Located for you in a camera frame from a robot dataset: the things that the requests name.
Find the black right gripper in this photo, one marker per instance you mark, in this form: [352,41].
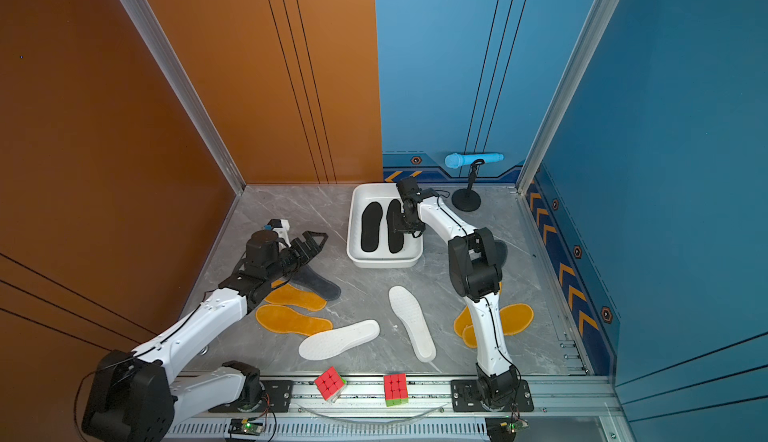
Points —
[417,228]

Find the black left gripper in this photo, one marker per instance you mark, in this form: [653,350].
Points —
[307,253]

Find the black insole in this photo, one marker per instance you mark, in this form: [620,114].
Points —
[370,227]
[395,237]

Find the dark grey insole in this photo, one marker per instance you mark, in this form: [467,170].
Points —
[310,280]
[501,251]

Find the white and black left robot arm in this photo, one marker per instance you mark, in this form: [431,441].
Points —
[139,395]

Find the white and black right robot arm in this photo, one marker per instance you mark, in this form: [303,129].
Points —
[475,271]

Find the white rectangular storage box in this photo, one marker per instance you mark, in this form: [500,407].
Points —
[381,258]

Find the yellow insole upper left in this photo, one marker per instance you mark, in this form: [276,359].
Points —
[288,295]

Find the yellow insole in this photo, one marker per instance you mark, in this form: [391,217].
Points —
[515,319]
[462,322]
[284,320]
[288,295]

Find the black microphone stand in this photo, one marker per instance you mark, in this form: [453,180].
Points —
[467,199]

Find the blue microphone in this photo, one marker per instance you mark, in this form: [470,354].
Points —
[456,160]

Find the yellow insole lower left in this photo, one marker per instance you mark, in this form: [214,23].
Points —
[284,320]

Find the white insole left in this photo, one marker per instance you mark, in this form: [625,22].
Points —
[328,344]

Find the white insole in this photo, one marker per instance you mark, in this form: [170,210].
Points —
[328,344]
[407,308]

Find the white insole right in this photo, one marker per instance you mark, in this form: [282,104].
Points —
[407,308]

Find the yellow insole right inner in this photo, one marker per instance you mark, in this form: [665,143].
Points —
[462,322]

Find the left rubik's cube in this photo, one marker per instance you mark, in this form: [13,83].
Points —
[330,384]

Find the rubik's cube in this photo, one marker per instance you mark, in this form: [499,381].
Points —
[330,384]
[395,389]

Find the yellow insole right outer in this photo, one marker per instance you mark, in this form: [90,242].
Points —
[515,319]

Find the right rubik's cube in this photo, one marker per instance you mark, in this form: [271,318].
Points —
[395,389]

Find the left green circuit board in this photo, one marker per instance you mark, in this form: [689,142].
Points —
[244,428]

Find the clear curved strip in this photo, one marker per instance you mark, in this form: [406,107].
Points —
[362,419]

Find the right circuit board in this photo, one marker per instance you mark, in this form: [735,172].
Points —
[499,430]

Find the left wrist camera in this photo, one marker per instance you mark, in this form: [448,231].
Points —
[281,227]

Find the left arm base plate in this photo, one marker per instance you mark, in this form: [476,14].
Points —
[274,395]

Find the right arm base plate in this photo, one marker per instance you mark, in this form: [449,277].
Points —
[466,397]

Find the aluminium front rail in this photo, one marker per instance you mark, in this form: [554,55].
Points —
[566,408]

